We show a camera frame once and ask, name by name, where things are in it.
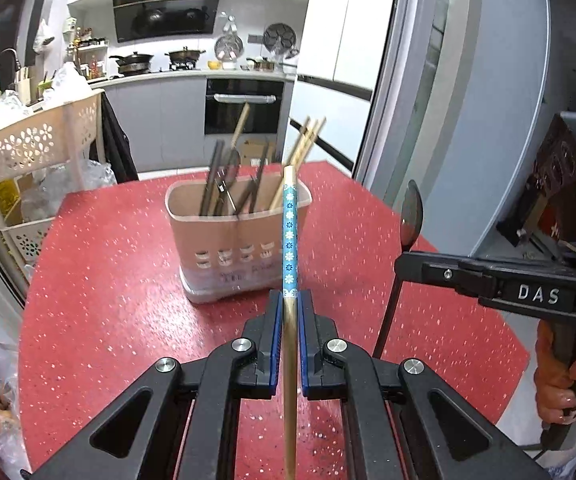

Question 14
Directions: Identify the black range hood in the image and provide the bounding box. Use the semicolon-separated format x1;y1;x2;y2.
112;0;220;44

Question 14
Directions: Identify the dark pan on stove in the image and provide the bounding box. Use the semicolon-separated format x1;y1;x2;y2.
166;47;204;72

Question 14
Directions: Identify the dark spoon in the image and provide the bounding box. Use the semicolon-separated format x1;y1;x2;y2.
213;148;240;216
199;140;224;216

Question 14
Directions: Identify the white refrigerator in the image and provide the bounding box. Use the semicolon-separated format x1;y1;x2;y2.
285;0;394;174

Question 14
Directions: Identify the bamboo chopstick in holder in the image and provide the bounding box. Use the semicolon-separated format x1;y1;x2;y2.
292;116;328;174
287;118;321;172
267;117;311;211

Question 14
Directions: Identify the dark spoon crossing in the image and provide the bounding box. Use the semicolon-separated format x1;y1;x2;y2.
372;180;424;359

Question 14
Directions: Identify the blue-patterned bamboo chopstick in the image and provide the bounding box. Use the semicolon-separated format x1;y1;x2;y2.
282;166;298;479

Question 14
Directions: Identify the cardboard box on floor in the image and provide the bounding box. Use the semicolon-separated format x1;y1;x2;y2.
238;140;276;166

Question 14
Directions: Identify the black wok on stove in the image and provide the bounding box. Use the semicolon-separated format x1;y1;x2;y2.
110;52;152;76

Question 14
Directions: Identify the beige plastic utensil holder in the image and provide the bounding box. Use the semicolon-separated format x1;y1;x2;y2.
163;174;314;306

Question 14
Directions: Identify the person's right hand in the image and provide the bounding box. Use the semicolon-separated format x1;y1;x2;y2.
534;320;576;424

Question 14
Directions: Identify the kitchen faucet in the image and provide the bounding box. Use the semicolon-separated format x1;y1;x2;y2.
0;48;21;91

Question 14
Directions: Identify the built-in black oven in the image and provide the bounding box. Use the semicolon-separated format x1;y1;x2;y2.
204;78;285;136

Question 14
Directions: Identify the black utensil in holder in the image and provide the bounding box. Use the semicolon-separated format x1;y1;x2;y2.
235;141;270;217

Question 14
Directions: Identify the beige perforated storage rack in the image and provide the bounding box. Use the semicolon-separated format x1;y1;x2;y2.
0;89;105;271

